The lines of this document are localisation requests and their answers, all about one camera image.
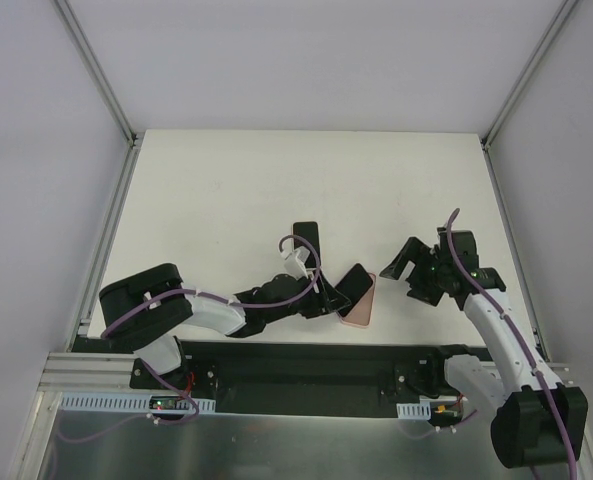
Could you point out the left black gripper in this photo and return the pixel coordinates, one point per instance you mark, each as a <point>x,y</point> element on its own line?
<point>323,293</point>

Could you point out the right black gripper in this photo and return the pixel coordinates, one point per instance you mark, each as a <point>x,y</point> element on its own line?
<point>423,275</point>

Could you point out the purple smartphone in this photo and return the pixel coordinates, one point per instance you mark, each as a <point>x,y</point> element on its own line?
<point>354,285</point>

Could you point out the pink phone case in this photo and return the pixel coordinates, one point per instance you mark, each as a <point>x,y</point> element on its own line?
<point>360,315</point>

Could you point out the phone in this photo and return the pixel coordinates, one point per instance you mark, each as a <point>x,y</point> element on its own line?
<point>308,230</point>

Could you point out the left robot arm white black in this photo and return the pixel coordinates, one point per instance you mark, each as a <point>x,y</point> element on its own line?
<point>141,311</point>

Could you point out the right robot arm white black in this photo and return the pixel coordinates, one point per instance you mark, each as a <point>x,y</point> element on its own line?
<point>534,418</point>

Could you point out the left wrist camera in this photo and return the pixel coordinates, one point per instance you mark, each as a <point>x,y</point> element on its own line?
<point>295,262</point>

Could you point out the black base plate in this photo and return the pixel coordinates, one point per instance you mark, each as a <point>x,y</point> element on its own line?
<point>354,381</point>

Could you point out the right white cable duct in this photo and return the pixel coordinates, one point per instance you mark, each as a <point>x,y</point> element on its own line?
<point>420,411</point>

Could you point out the white cable duct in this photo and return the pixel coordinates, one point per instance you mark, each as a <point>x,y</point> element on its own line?
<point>420,411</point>
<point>135,403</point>

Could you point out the right aluminium frame post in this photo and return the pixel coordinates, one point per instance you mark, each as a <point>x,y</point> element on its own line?
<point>553,30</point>

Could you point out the aluminium frame post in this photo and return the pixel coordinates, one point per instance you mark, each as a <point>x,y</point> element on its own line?
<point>79,39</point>
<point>553,30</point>

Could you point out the front aluminium rail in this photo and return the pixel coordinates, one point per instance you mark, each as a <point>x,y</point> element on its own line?
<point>86,372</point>

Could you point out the left white cable duct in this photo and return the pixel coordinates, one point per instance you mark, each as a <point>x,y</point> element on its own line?
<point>135,403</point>

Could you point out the left aluminium frame post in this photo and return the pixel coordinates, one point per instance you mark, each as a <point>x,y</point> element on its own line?
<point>79,39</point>

